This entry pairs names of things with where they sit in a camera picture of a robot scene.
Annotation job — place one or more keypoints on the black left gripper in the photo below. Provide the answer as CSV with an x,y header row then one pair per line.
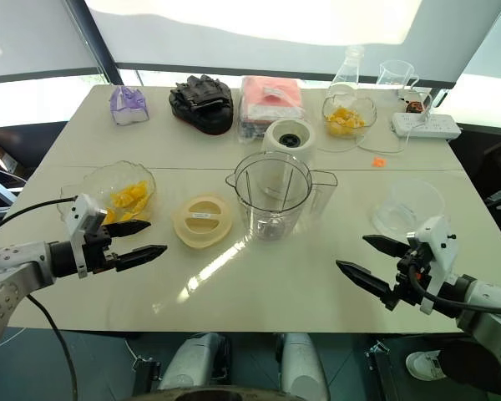
x,y
100,255

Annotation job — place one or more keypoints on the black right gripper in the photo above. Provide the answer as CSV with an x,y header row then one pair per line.
x,y
411,275

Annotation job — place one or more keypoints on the clear plastic blender jar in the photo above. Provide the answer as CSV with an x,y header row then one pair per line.
x,y
271,217

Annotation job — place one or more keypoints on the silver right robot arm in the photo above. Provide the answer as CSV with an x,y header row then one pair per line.
x,y
488,321

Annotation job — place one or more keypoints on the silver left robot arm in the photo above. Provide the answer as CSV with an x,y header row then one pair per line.
x,y
12,267

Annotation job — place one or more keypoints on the clear plastic measuring cup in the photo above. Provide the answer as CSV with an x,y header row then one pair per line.
x,y
409,204

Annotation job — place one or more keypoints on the cream round blender lid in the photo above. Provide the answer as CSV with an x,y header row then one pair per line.
x,y
202,227

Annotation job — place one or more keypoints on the wide clear glass bowl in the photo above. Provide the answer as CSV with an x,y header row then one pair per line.
x,y
96,184

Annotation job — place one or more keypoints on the small orange scrap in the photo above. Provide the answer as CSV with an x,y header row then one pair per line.
x,y
379,163

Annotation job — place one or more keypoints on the white sneaker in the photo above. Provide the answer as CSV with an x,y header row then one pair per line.
x,y
423,365

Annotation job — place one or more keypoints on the grey rounded robot leg cover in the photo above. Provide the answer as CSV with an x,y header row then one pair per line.
x,y
192,363
300,367

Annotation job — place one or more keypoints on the purple tissue pack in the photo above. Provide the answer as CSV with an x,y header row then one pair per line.
x,y
127,106

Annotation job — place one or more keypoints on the dark trouser leg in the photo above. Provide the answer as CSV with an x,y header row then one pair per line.
x,y
463,369

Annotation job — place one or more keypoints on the white blender base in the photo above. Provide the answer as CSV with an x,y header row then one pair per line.
x,y
305,142

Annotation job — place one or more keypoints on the grey device beside table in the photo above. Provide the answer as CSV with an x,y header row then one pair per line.
x,y
0,192

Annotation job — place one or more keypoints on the white power strip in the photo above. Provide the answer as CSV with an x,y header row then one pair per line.
x,y
426,126

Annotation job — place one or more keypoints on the black gloves bundle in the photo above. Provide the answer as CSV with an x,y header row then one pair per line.
x,y
204,108

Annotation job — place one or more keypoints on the small clear glass bowl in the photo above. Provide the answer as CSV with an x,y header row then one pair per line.
x,y
369,113

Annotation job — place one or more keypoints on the black orange small gadget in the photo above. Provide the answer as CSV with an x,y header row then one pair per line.
x,y
414,107

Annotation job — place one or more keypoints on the dark rounded robot torso rim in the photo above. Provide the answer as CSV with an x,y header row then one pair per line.
x,y
217,394

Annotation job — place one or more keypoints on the clear glass conical flask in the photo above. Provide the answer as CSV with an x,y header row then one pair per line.
x,y
346,75

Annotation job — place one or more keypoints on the pink cloth pack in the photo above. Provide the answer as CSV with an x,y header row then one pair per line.
x,y
271,94

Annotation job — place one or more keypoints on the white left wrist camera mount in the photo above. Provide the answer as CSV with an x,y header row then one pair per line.
x,y
81,213

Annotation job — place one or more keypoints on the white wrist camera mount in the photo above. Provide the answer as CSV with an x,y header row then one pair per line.
x,y
81,213
440,242

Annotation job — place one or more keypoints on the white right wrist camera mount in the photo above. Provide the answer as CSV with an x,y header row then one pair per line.
x,y
440,242

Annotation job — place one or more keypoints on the metal table leg bracket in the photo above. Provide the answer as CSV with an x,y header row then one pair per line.
x,y
148,374
378,367

